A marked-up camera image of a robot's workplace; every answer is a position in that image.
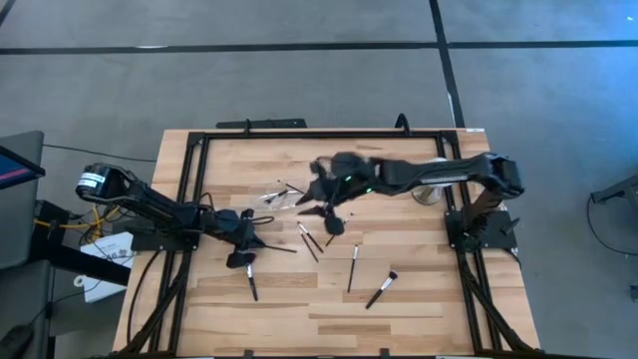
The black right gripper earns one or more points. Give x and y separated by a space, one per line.
344 182

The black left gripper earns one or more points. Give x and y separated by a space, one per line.
234 227

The black fan makeup brush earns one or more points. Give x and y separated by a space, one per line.
251 284

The black powder makeup brush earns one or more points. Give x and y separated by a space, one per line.
380 291

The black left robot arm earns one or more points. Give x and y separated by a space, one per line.
149 202

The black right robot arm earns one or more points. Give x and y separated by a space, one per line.
448 174

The clear plastic organizer container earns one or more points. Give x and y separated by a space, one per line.
271 205

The black bar device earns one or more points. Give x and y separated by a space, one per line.
269 123

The white mushroom table lamp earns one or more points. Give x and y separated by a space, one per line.
427 197

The white paper sheet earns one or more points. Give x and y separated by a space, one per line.
112 244

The black desk beam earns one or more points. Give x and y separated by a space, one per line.
85 261

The white sticker label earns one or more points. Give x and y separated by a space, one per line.
475 130

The grey cabinet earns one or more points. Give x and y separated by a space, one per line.
20 224

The grey chair seat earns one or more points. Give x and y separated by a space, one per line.
25 294

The flat screen monitor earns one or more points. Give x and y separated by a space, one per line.
15 169

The dark rounded floor object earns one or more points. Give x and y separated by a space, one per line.
15 341

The grey stand leg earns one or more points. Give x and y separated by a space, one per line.
618 189

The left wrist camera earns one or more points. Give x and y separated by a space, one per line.
239 259

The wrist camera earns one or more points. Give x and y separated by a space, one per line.
239 259
334 226

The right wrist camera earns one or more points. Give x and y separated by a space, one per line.
334 226

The black aluminium table frame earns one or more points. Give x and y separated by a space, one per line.
324 134

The black clamp bracket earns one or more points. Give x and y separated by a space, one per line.
247 353
384 353

